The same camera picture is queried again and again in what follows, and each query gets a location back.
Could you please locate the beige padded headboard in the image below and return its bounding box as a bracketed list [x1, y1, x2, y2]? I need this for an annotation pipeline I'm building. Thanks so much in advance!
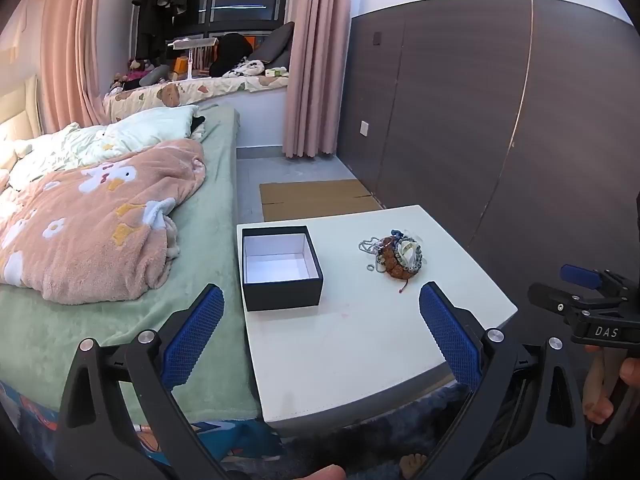
[0, 75, 41, 171]

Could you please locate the bed with green sheet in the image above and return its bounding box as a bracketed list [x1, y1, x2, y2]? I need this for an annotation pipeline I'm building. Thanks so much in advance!
[0, 105, 261, 421]

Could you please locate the heap of plush toys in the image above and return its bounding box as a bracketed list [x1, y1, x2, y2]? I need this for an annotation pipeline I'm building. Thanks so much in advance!
[112, 57, 171, 92]

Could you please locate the person's knee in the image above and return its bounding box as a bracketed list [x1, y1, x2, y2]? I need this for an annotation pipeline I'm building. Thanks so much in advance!
[285, 464, 347, 480]

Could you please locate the light green duvet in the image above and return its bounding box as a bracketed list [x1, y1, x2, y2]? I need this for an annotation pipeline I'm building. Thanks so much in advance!
[0, 105, 206, 191]

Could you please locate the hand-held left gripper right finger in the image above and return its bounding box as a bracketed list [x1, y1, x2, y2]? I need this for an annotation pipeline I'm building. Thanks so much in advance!
[419, 281, 588, 480]

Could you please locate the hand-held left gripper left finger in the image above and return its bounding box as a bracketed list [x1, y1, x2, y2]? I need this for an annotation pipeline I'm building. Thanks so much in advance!
[55, 284, 236, 480]

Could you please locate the grey pillow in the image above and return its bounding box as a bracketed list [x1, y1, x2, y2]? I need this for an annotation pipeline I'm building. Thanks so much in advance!
[247, 21, 296, 68]

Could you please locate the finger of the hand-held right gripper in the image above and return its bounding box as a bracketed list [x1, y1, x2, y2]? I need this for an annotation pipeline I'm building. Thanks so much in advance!
[560, 264, 607, 291]
[528, 282, 583, 318]

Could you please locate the person's foot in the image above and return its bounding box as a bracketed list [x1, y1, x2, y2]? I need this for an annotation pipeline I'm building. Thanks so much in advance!
[397, 452, 431, 480]

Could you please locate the flat brown cardboard sheet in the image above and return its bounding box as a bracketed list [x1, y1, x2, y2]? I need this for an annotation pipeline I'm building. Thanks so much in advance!
[259, 179, 383, 222]

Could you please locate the pink flower-print blanket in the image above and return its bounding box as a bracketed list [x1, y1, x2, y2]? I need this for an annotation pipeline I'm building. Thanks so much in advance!
[0, 138, 207, 303]

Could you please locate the black bag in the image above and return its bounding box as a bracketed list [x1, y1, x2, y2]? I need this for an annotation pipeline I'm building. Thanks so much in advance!
[209, 33, 253, 78]

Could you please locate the pink curtain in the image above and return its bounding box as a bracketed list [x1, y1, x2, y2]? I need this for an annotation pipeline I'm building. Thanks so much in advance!
[40, 0, 118, 133]
[282, 0, 356, 158]

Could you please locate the silver chain necklace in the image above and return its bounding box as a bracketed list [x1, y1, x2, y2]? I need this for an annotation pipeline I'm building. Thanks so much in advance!
[358, 236, 388, 261]

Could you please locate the black box with white lining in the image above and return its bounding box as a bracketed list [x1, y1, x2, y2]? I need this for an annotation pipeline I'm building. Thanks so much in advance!
[241, 226, 325, 312]

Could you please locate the person's right hand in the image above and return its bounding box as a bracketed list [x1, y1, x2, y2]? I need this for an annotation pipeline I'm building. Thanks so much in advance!
[582, 347, 640, 426]

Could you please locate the white and black plush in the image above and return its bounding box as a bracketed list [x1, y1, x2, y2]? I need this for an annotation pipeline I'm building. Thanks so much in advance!
[222, 59, 268, 79]

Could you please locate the white low table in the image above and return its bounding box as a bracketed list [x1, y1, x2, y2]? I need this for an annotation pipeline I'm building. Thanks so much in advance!
[236, 205, 519, 428]

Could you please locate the white desk lamp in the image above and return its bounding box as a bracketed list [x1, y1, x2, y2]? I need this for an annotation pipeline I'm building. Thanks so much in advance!
[167, 36, 218, 81]

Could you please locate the pile of beaded bracelets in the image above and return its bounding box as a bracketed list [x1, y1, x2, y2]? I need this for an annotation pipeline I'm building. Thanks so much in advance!
[375, 230, 425, 281]

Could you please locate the printed window seat cushion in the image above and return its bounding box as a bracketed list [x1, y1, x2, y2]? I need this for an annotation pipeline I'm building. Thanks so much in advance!
[102, 74, 291, 121]

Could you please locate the dark blue fluffy rug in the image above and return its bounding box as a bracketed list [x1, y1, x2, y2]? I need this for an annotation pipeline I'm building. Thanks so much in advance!
[277, 385, 473, 480]

